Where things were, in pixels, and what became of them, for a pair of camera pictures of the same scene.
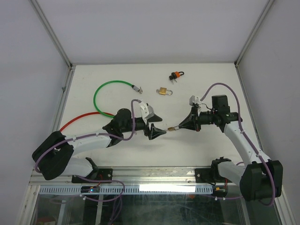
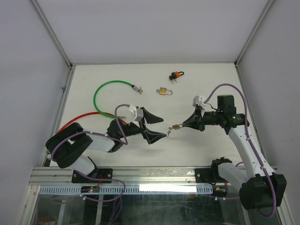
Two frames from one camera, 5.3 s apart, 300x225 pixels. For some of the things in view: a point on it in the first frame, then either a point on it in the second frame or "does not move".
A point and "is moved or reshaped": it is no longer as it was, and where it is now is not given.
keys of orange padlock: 172,81 does not move
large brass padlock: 164,91 does not move
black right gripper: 191,122 does not move
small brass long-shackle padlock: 172,128 is moved or reshaped
